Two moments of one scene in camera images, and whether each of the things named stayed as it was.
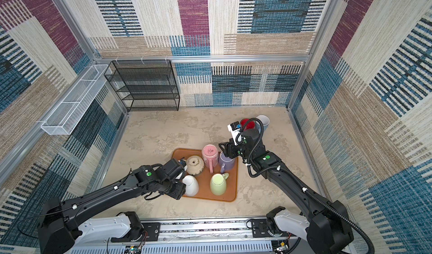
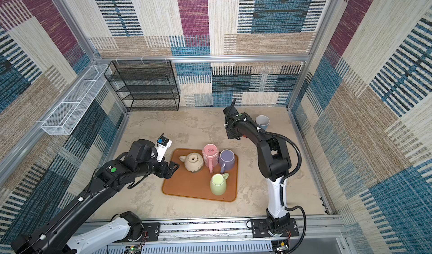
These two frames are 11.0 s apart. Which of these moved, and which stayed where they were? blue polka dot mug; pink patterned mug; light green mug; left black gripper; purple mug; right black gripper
Moved: right black gripper; left black gripper
Stayed: light green mug; pink patterned mug; purple mug; blue polka dot mug
